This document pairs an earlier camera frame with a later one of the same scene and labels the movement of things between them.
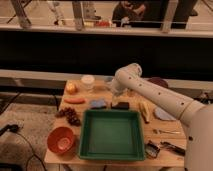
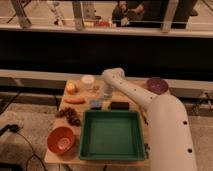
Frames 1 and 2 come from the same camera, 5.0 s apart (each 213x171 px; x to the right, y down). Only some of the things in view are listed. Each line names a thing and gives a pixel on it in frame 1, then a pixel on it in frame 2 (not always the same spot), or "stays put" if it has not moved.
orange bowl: x=61 y=140 stays put
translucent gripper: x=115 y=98 -> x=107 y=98
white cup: x=88 y=82 stays put
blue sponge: x=97 y=103 stays put
